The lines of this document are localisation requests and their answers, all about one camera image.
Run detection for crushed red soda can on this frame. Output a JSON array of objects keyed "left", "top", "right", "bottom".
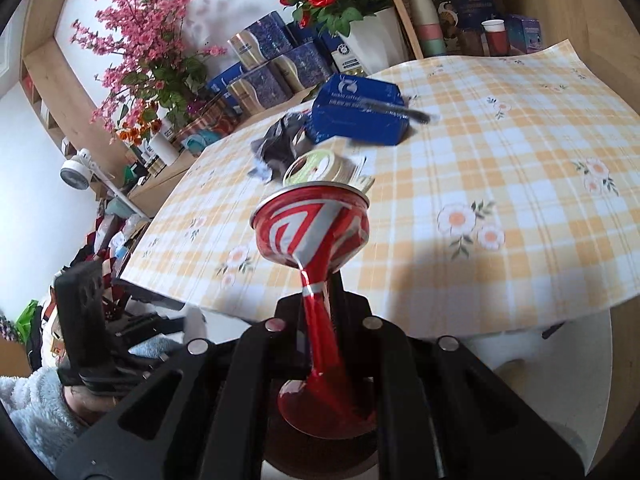
[{"left": 250, "top": 181, "right": 375, "bottom": 440}]

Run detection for person's left hand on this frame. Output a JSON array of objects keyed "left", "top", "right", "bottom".
[{"left": 63, "top": 386, "right": 119, "bottom": 427}]

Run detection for orange flowers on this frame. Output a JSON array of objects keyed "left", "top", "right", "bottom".
[{"left": 116, "top": 107, "right": 162, "bottom": 146}]

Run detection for white desk fan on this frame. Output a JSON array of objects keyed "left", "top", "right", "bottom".
[{"left": 60, "top": 148, "right": 149, "bottom": 220}]

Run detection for woven plaid basket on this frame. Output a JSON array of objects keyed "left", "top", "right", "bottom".
[{"left": 177, "top": 96, "right": 240, "bottom": 157}]

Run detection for white rose vase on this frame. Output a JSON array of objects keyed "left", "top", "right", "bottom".
[{"left": 340, "top": 8, "right": 409, "bottom": 75}]

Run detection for light blue fluffy robe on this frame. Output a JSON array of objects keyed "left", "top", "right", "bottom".
[{"left": 0, "top": 334, "right": 187, "bottom": 470}]

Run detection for stacked pastel cups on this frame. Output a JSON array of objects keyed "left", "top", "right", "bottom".
[{"left": 409, "top": 0, "right": 446, "bottom": 58}]

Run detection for blue gold tea box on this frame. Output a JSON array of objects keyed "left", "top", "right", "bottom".
[
  {"left": 272, "top": 42, "right": 332, "bottom": 92},
  {"left": 228, "top": 11, "right": 295, "bottom": 70},
  {"left": 228, "top": 64, "right": 293, "bottom": 115}
]

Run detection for yellow plaid tablecloth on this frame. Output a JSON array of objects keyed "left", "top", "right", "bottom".
[{"left": 122, "top": 41, "right": 639, "bottom": 338}]

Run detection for dark red trash bin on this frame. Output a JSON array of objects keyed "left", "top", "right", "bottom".
[{"left": 264, "top": 411, "right": 378, "bottom": 479}]

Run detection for flat white green packet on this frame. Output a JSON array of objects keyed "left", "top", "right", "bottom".
[{"left": 347, "top": 155, "right": 375, "bottom": 194}]

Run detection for red paper cup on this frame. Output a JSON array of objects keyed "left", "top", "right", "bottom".
[{"left": 482, "top": 18, "right": 510, "bottom": 56}]

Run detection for pink cherry blossom bouquet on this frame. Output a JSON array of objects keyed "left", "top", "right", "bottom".
[{"left": 70, "top": 0, "right": 227, "bottom": 140}]

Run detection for white cylindrical vase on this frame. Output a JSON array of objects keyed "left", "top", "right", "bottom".
[{"left": 149, "top": 132, "right": 179, "bottom": 166}]

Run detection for low wooden cabinet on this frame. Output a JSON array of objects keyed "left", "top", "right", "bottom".
[{"left": 128, "top": 151, "right": 196, "bottom": 218}]

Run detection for silver blue wrapper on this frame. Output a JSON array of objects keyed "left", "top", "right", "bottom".
[{"left": 247, "top": 112, "right": 314, "bottom": 183}]

